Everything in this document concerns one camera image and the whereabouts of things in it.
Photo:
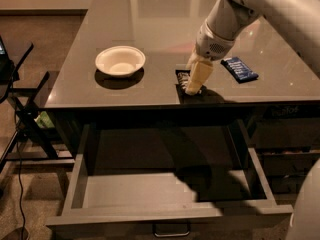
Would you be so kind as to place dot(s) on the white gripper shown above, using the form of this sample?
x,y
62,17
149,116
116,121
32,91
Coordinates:
x,y
212,45

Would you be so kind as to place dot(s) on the black rxbar chocolate bar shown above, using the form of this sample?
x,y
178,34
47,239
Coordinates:
x,y
182,80

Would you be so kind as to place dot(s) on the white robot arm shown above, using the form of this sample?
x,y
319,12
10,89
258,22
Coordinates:
x,y
297,21

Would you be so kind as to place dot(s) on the blue rxbar snack bar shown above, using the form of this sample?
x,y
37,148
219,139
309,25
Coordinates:
x,y
239,70

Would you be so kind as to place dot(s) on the open grey top drawer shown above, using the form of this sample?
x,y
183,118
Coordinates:
x,y
166,175

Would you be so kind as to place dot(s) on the white paper bowl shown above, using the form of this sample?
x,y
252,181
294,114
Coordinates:
x,y
120,61

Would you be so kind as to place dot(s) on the green packet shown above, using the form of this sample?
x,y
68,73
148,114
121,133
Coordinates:
x,y
44,121

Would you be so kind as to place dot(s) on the black folding stand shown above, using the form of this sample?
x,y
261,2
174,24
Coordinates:
x,y
30,142

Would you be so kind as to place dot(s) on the metal drawer handle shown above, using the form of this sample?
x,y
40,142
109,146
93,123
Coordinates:
x,y
166,230

